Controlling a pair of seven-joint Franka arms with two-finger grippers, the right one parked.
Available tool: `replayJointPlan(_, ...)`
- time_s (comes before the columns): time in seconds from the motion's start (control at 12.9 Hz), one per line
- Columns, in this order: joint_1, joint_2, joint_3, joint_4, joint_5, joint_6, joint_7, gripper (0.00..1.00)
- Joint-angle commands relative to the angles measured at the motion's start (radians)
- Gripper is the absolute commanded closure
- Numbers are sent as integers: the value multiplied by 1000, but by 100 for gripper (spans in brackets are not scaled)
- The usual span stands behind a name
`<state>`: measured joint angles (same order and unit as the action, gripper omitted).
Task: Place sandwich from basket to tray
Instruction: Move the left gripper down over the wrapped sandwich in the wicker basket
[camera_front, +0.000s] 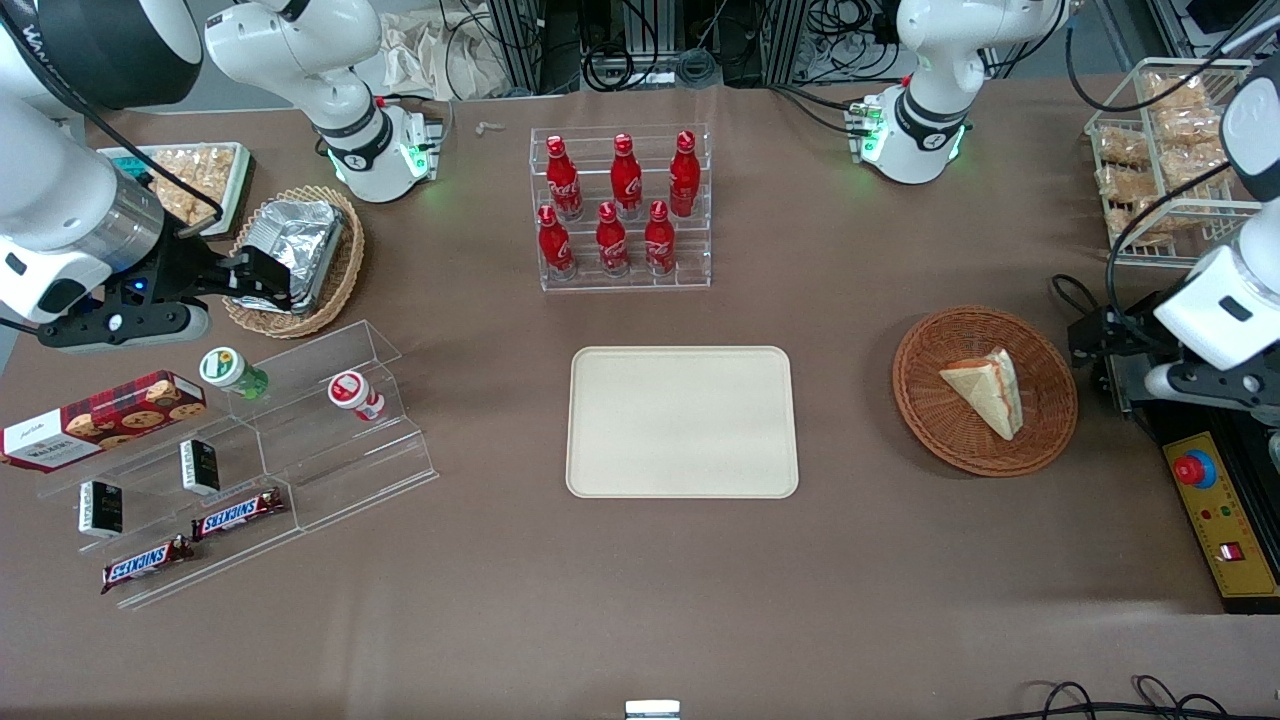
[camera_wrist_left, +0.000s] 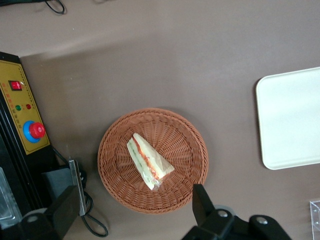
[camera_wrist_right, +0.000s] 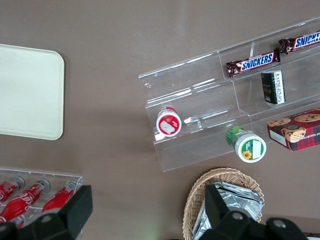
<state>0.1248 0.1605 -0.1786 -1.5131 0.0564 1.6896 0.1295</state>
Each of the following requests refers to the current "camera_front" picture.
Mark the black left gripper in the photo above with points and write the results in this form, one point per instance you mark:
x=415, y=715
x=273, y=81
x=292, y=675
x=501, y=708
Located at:
x=1122, y=333

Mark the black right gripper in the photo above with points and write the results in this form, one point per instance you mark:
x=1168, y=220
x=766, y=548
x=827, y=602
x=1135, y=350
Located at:
x=176, y=271

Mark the triangle sandwich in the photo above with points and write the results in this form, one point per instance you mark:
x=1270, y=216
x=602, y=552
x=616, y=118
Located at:
x=990, y=395

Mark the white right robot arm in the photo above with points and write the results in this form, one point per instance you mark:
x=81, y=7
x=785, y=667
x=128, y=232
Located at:
x=60, y=190

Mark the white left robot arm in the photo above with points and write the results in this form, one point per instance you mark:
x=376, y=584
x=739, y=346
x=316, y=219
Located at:
x=930, y=120

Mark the light wicker basket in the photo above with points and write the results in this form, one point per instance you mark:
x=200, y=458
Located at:
x=346, y=272

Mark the green grey plastic tray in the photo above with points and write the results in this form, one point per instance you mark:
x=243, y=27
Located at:
x=244, y=185

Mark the brown wicker basket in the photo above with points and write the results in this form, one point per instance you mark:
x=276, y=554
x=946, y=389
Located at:
x=960, y=445

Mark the beige plastic tray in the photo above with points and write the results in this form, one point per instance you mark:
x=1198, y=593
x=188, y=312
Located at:
x=650, y=420

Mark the aluminium foil container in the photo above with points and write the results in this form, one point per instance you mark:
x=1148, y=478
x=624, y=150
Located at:
x=300, y=240

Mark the green yogurt drink bottle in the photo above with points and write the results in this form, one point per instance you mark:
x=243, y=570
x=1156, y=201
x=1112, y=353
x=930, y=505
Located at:
x=225, y=368

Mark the clear bag of snacks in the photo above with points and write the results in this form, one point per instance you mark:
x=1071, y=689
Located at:
x=195, y=165
x=185, y=205

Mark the clear bag of crackers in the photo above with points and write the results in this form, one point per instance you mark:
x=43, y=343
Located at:
x=1195, y=165
x=1190, y=126
x=1122, y=147
x=1125, y=183
x=1175, y=92
x=1165, y=215
x=1140, y=237

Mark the red yogurt drink bottle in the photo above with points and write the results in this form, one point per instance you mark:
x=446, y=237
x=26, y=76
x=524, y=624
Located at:
x=352, y=392

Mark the red emergency stop button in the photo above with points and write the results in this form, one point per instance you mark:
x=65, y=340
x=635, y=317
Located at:
x=1195, y=470

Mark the small black white box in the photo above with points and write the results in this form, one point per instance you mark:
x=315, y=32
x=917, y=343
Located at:
x=200, y=466
x=101, y=509

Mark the clear acrylic tiered shelf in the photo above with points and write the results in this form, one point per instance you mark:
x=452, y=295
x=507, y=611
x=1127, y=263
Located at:
x=340, y=470

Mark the red tartan cookie box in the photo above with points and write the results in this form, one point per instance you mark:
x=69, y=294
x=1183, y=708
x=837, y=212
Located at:
x=100, y=420

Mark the yellow black control box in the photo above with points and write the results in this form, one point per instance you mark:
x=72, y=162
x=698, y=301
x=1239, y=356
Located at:
x=1235, y=520

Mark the Snickers chocolate bar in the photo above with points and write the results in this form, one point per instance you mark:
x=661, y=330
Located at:
x=145, y=565
x=238, y=514

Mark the small clear plastic piece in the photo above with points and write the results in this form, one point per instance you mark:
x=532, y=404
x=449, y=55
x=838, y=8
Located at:
x=490, y=128

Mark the crumpled beige paper bag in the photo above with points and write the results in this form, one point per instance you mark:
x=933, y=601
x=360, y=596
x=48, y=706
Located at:
x=430, y=55

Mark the red cola bottle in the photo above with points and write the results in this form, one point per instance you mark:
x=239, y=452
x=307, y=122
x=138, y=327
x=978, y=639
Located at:
x=563, y=180
x=555, y=245
x=660, y=243
x=612, y=243
x=684, y=178
x=626, y=178

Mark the clear acrylic bottle rack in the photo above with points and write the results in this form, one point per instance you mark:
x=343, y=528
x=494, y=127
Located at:
x=700, y=262

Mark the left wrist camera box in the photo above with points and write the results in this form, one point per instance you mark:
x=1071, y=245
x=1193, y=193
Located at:
x=1210, y=386

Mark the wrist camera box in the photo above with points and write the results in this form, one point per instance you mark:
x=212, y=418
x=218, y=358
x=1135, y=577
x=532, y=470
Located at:
x=1210, y=386
x=120, y=326

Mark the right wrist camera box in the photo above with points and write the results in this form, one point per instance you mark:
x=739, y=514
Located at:
x=120, y=326

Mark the red rocker switch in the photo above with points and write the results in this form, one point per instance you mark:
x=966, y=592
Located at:
x=1231, y=552

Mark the aluminium frame rack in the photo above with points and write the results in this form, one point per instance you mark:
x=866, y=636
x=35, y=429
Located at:
x=520, y=40

